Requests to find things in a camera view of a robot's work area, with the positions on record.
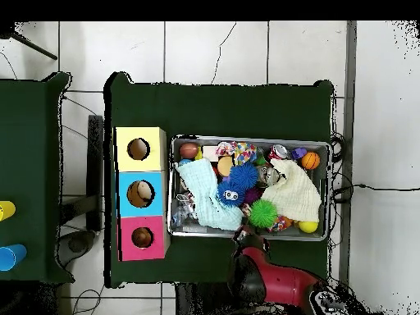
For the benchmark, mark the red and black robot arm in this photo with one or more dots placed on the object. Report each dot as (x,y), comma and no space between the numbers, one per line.
(282,282)

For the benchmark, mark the wooden box with three holes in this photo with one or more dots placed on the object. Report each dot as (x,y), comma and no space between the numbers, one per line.
(154,164)

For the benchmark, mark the light blue quilted cloth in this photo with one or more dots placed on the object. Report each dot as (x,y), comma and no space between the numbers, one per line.
(203,187)

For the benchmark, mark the brown toy football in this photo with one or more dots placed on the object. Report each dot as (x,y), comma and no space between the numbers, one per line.
(188,151)

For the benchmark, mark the blue spiky rubber ball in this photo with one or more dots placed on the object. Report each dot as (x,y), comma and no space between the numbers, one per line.
(243,175)

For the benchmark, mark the colourful patterned cloth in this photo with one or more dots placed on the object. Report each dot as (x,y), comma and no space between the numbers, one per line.
(244,152)

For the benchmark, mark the dark green table cloth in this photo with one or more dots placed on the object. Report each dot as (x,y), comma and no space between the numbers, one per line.
(213,111)
(29,147)

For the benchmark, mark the green spiky rubber ball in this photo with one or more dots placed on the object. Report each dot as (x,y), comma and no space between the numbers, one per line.
(263,213)

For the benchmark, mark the red soda can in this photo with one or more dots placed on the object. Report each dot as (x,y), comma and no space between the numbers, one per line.
(279,152)

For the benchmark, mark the cream quilted cloth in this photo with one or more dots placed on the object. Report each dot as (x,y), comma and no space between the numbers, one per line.
(295,193)

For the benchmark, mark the orange toy basketball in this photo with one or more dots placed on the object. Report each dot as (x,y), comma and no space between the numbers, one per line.
(310,160)

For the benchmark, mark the yellow ball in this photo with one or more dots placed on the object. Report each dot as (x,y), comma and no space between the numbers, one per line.
(307,227)

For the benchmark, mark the black metal stand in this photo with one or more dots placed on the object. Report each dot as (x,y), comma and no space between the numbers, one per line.
(95,164)

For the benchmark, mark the yellow cylinder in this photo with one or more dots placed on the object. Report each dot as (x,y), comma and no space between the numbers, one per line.
(6,210)

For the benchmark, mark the blue cylinder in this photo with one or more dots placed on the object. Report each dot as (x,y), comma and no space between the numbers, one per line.
(11,257)

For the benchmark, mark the black tripod leg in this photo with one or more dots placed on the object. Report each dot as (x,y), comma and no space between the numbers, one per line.
(32,47)

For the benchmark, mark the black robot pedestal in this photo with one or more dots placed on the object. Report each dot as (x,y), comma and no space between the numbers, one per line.
(203,302)

